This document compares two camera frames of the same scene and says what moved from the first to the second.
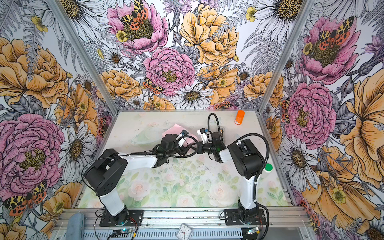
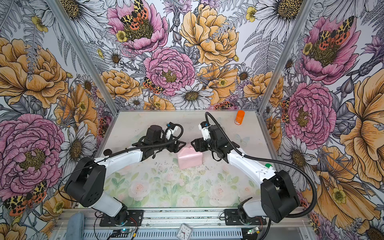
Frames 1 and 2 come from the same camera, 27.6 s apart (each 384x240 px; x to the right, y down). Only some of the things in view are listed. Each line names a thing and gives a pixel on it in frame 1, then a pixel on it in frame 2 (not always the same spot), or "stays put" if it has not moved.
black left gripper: (182, 150) → (176, 148)
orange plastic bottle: (239, 117) stays put
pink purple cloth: (177, 130) → (188, 157)
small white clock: (184, 232) stays put
